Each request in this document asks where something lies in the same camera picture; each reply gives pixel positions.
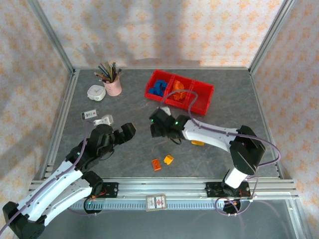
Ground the card on front rail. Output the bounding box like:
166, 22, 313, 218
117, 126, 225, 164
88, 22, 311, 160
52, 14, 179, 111
146, 194, 167, 212

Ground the dark blue pencil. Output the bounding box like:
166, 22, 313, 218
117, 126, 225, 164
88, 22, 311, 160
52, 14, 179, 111
98, 64, 112, 81

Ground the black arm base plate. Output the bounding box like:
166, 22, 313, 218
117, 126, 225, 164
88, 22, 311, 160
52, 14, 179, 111
205, 181, 251, 199
98, 182, 119, 199

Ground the aluminium front rail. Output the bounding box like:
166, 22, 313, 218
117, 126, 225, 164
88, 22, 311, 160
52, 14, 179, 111
27, 178, 299, 200

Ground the pink metal pencil bucket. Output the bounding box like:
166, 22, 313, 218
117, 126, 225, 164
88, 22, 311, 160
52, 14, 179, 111
103, 76, 123, 97

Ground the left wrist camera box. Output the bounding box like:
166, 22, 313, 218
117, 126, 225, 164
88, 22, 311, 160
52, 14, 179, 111
93, 114, 114, 126

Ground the aluminium back rail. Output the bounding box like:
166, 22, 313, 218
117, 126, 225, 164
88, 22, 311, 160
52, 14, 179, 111
73, 66, 251, 72

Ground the aluminium side rail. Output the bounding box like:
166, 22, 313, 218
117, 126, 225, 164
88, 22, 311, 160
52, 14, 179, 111
249, 71, 295, 180
32, 69, 80, 180

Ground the aluminium frame leg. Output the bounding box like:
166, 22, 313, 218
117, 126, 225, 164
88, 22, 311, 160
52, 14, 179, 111
286, 199, 312, 239

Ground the aluminium frame post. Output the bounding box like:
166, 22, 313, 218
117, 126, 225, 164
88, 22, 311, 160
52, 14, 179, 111
248, 0, 299, 75
26, 0, 75, 75

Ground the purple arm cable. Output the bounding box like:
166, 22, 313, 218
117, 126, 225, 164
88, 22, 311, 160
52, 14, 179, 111
0, 120, 100, 234
161, 90, 282, 217

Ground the grey slotted cable duct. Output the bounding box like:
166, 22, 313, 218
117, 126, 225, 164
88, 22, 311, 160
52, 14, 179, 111
67, 200, 225, 212

